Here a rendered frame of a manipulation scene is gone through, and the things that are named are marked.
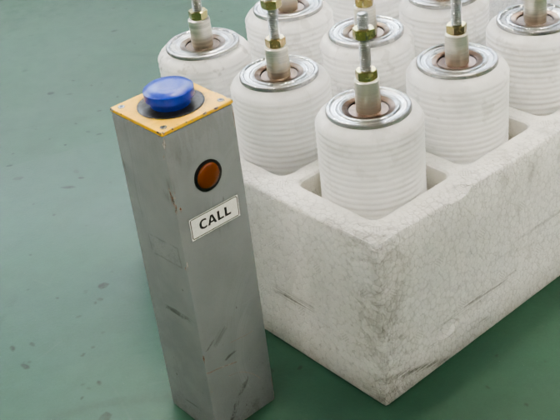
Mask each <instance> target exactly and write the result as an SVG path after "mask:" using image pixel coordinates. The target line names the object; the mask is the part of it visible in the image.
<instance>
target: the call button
mask: <svg viewBox="0 0 560 420"><path fill-rule="evenodd" d="M194 93H195V90H194V85H193V81H191V80H190V79H188V78H186V77H181V76H167V77H160V78H158V79H155V80H153V81H151V82H150V83H149V84H147V85H146V86H145V87H144V89H143V90H142V94H143V99H144V102H145V103H146V104H148V105H150V106H151V109H152V110H154V111H157V112H162V113H168V112H174V111H177V110H180V109H183V108H185V107H186V106H187V105H188V104H189V103H190V102H191V98H192V97H193V95H194Z"/></svg>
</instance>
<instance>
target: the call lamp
mask: <svg viewBox="0 0 560 420"><path fill-rule="evenodd" d="M219 175H220V169H219V166H218V165H217V164H216V163H215V162H208V163H206V164H205V165H204V166H202V168H201V169H200V171H199V173H198V175H197V182H198V185H199V186H200V187H201V188H203V189H209V188H211V187H213V186H214V185H215V184H216V182H217V181H218V179H219Z"/></svg>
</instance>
